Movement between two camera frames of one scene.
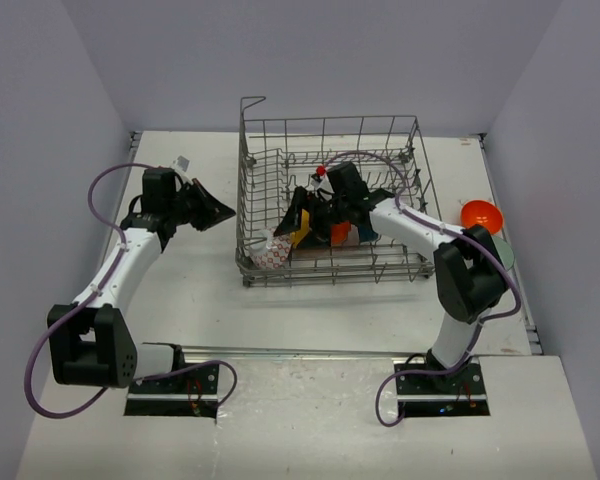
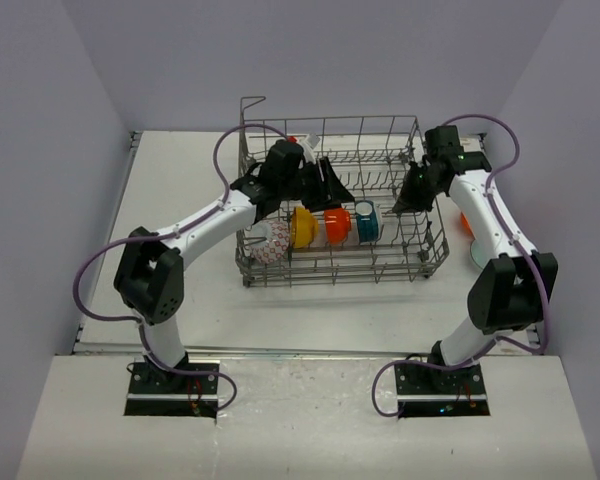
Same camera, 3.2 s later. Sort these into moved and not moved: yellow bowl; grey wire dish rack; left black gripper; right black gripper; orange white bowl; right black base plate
Moved: right black gripper; left black gripper
Not moved: right black base plate; orange white bowl; yellow bowl; grey wire dish rack
